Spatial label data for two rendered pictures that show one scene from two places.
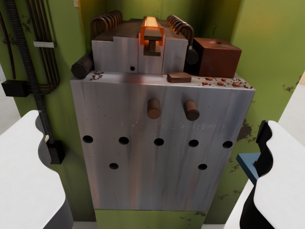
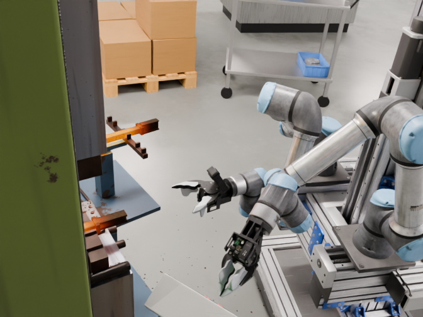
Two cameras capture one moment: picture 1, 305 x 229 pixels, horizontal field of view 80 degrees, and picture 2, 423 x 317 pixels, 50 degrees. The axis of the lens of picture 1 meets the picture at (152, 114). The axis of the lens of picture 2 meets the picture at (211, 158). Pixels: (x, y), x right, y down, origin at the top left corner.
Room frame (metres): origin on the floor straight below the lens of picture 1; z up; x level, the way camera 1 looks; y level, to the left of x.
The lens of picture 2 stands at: (0.63, 1.05, 1.96)
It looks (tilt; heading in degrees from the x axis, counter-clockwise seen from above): 34 degrees down; 239
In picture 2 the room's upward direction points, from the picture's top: 5 degrees clockwise
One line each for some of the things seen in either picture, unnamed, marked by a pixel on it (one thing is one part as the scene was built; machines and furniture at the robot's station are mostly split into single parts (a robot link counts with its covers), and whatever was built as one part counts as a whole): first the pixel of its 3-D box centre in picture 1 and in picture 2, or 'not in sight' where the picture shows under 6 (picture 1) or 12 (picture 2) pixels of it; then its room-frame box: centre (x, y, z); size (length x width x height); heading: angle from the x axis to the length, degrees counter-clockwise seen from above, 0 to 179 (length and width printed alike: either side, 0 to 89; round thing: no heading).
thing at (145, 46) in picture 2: not in sight; (133, 26); (-0.94, -3.35, 0.43); 1.51 x 1.15 x 0.85; 74
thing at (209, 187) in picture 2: not in sight; (216, 193); (-0.04, -0.01, 0.97); 0.12 x 0.08 x 0.09; 3
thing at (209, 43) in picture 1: (211, 56); not in sight; (0.47, -0.14, 0.95); 0.12 x 0.09 x 0.07; 3
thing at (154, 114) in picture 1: (153, 108); (118, 244); (0.32, 0.00, 0.87); 0.04 x 0.03 x 0.03; 3
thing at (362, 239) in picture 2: not in sight; (376, 233); (-0.53, 0.31, 0.87); 0.15 x 0.15 x 0.10
